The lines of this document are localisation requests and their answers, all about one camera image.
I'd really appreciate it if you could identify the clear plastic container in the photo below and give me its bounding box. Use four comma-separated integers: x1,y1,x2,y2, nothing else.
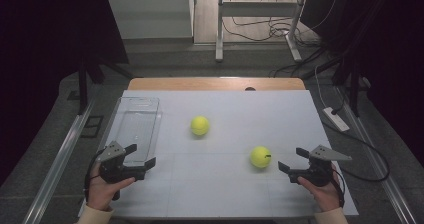
99,96,163,177

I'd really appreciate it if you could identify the person's left hand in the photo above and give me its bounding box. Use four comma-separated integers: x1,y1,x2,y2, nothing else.
85,162,137,212

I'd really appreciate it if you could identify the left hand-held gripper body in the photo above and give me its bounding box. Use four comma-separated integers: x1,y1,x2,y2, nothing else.
96,140,148,185

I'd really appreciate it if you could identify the white board sheet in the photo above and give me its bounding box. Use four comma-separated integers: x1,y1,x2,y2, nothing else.
78,89,359,218

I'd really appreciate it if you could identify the white power strip cable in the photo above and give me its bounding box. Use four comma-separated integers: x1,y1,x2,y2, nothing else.
314,65,329,109

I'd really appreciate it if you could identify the black power cable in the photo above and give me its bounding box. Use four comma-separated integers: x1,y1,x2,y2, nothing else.
321,120,391,183

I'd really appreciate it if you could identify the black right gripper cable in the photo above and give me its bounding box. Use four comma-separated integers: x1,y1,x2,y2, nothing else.
331,165,346,208

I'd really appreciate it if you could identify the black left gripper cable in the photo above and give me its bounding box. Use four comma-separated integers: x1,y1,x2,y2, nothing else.
83,148,108,203

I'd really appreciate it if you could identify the white partition panel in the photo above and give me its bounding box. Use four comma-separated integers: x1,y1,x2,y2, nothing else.
105,0,195,40

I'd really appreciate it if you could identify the black floor cable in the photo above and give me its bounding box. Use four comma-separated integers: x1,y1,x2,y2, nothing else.
268,47,326,79

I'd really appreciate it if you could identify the white metal desk frame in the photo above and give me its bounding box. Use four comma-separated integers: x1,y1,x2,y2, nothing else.
214,0,309,63

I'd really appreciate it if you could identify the yellow tennis ball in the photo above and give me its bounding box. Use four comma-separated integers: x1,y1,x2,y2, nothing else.
249,145,273,169
190,115,211,137

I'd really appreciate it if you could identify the dark curtain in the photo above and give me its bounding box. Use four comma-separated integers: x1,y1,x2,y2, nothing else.
306,0,424,168
0,0,129,185

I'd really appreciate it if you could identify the white power strip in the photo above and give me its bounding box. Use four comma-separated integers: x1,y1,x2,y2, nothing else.
322,106,351,133

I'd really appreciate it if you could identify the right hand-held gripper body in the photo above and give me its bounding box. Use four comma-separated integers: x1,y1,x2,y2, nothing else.
288,144,353,188

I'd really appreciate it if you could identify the tangle of floor cables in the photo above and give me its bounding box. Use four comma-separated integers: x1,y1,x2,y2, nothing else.
222,15,321,48

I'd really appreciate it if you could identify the person's right hand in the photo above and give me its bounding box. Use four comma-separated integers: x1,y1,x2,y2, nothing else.
297,163,343,213

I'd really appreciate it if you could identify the silver metal floor rail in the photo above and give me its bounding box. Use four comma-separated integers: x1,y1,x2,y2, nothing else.
21,97,98,224
334,85,409,224

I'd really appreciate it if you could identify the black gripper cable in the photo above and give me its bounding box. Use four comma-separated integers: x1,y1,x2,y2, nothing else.
83,148,108,203
331,165,346,208

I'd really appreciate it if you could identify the black metal stand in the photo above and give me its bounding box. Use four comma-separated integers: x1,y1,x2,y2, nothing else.
68,55,134,115
301,55,371,118

